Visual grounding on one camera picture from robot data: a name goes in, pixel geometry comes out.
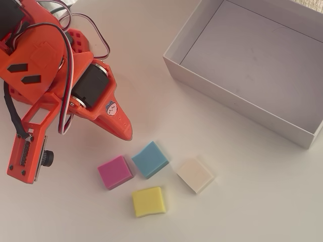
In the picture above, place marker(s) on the white foam cuboid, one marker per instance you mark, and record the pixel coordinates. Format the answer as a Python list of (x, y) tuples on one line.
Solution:
[(194, 175)]

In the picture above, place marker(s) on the white cardboard bin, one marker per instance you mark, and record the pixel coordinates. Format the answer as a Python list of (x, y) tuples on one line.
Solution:
[(252, 63)]

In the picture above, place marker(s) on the orange gripper with servo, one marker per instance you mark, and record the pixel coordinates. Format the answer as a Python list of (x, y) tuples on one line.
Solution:
[(91, 84)]

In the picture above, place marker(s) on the orange gripper finger with sticker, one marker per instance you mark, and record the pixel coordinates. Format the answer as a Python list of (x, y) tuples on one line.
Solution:
[(118, 121)]

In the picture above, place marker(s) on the wrist camera on orange mount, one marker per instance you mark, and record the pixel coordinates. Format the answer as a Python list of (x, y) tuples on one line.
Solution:
[(22, 161)]

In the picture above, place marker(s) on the yellow foam cuboid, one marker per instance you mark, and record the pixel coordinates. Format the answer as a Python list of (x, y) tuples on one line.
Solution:
[(149, 201)]

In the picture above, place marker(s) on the blue foam cuboid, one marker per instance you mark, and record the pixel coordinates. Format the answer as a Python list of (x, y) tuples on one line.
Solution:
[(150, 158)]

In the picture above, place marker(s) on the pink foam cuboid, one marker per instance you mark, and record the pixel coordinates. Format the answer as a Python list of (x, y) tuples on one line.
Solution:
[(114, 172)]

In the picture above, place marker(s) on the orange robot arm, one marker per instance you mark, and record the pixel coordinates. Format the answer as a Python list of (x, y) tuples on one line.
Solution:
[(38, 12)]

